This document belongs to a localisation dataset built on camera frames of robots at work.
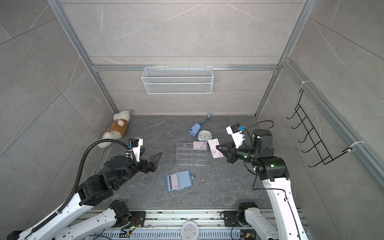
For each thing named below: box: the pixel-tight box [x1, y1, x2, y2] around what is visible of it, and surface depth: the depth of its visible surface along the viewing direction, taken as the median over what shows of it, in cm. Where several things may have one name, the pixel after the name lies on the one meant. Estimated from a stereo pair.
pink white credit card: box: [193, 141, 207, 150], surface depth 94 cm
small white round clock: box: [197, 129, 213, 142], surface depth 106 cm
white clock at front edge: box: [181, 220, 199, 240], surface depth 70 cm
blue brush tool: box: [188, 113, 212, 137], surface depth 108 cm
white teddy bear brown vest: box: [97, 110, 131, 149], surface depth 102 cm
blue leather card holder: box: [164, 170, 194, 194], surface depth 87 cm
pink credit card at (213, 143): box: [208, 138, 224, 159], surface depth 65 cm
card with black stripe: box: [167, 173, 179, 191], surface depth 87 cm
